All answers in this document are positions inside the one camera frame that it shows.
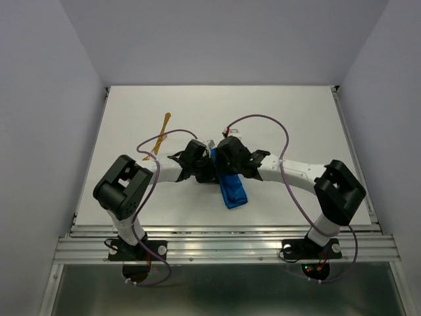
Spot blue cloth napkin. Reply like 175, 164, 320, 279
211, 148, 248, 209

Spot gold knife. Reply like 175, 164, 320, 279
153, 113, 171, 155

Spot gold ornate fork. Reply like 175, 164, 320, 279
139, 132, 167, 155

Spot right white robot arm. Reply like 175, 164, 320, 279
215, 136, 366, 257

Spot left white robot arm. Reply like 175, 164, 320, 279
93, 140, 216, 259

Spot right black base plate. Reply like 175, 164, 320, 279
280, 238, 343, 261

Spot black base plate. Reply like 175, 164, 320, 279
280, 238, 343, 261
104, 238, 168, 262

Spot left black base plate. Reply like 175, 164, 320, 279
104, 238, 168, 262

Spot aluminium rail frame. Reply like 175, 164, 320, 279
39, 86, 421, 316

